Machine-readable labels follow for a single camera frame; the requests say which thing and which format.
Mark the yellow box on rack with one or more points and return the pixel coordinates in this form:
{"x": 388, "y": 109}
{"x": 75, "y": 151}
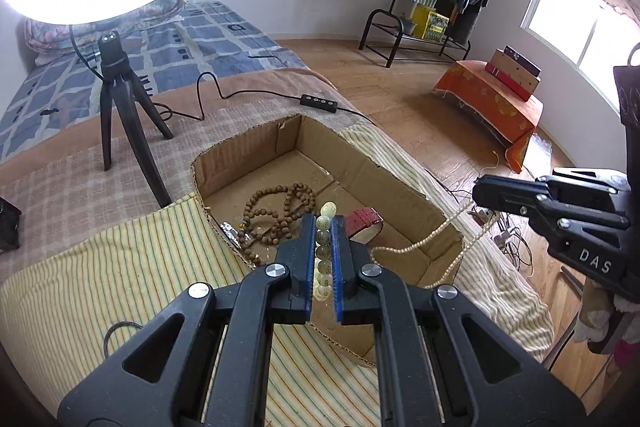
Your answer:
{"x": 430, "y": 25}

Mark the plaid brown blanket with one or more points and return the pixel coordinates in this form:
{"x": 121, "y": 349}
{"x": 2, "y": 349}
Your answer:
{"x": 65, "y": 195}

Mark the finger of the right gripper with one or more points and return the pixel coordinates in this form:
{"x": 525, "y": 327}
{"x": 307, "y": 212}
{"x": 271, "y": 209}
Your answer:
{"x": 520, "y": 194}

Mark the small green pot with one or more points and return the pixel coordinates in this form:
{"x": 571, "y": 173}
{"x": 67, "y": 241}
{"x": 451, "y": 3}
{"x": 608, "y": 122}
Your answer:
{"x": 407, "y": 25}

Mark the blue patterned bedsheet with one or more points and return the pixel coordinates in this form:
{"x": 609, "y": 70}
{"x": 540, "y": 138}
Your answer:
{"x": 204, "y": 37}

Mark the orange covered low table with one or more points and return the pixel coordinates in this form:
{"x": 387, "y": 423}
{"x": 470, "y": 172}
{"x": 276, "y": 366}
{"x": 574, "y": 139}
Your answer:
{"x": 512, "y": 119}

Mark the cardboard and red boxes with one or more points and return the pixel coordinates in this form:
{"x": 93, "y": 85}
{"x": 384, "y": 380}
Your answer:
{"x": 514, "y": 72}

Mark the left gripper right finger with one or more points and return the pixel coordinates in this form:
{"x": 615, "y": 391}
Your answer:
{"x": 440, "y": 360}

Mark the red strap wristwatch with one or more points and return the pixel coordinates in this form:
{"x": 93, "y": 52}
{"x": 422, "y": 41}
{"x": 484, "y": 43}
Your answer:
{"x": 363, "y": 225}

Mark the silver metal watch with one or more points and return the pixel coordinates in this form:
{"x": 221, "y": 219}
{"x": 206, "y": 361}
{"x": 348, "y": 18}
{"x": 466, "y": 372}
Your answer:
{"x": 232, "y": 235}

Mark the black printed bag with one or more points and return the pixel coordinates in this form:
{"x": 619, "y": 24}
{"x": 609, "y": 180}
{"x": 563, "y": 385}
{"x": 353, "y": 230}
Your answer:
{"x": 9, "y": 223}

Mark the black tripod stand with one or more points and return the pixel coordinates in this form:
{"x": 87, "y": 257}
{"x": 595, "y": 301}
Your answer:
{"x": 122, "y": 88}

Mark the window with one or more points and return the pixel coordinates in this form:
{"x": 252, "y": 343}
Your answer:
{"x": 588, "y": 34}

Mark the yellow striped cloth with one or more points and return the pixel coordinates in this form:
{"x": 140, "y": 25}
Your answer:
{"x": 54, "y": 314}

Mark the floral folded quilt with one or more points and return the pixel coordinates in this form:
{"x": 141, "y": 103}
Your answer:
{"x": 49, "y": 40}

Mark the cardboard tray box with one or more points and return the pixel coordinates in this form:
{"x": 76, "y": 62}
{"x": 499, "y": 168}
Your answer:
{"x": 262, "y": 180}

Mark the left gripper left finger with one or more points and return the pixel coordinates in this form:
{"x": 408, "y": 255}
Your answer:
{"x": 204, "y": 359}

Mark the right hand white glove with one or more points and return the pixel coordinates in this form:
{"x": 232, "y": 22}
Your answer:
{"x": 609, "y": 324}

